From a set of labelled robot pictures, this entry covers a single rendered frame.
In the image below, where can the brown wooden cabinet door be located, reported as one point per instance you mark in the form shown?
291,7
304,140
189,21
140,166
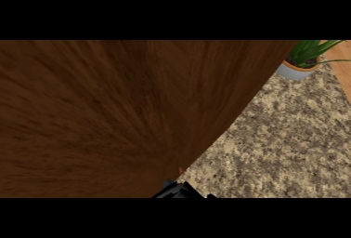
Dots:
105,114

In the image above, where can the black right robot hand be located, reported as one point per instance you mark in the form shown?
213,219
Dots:
180,191

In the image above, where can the green plant in white pot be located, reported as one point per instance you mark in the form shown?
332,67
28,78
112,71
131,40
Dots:
300,66

